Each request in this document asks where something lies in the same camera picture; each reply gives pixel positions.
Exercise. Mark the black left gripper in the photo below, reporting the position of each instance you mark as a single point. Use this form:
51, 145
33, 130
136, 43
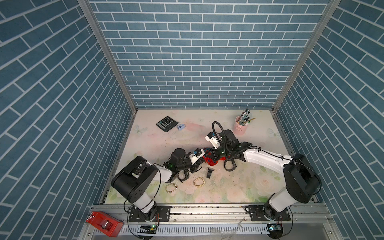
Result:
196, 165

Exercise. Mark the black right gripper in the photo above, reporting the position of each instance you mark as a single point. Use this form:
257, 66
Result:
215, 156

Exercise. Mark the red blue towel cloth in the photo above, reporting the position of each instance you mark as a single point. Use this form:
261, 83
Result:
211, 162

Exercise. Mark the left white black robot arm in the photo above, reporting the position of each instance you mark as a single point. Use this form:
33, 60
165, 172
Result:
134, 179

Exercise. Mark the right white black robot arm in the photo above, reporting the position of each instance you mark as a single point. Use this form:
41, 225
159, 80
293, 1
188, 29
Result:
301, 181

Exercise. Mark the gold watch right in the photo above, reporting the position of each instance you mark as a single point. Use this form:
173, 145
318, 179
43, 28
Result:
199, 182

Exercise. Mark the gold watch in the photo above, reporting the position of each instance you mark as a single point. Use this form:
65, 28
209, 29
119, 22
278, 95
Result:
199, 182
170, 188

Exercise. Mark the gold watch left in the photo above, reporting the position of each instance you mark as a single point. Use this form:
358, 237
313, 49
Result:
170, 188

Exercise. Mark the pink pen holder cup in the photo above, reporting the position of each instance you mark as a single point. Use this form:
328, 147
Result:
238, 129

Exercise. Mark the pens in cup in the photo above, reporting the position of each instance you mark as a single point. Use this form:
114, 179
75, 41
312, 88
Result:
245, 118

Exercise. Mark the light blue stapler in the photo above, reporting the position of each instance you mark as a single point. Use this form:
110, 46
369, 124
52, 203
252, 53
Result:
181, 127

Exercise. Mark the black desktop calculator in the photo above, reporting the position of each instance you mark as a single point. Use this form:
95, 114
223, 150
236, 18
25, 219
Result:
166, 124

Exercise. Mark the red box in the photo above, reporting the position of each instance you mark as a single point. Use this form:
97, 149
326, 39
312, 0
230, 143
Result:
105, 223

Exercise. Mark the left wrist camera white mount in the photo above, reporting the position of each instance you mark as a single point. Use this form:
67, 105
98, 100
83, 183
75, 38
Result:
196, 155

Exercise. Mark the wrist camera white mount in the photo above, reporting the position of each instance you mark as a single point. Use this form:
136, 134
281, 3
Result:
214, 139
196, 155

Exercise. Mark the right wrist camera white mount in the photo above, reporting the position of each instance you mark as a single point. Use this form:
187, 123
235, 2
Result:
214, 139

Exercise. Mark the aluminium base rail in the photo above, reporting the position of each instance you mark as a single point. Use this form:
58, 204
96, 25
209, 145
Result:
225, 220

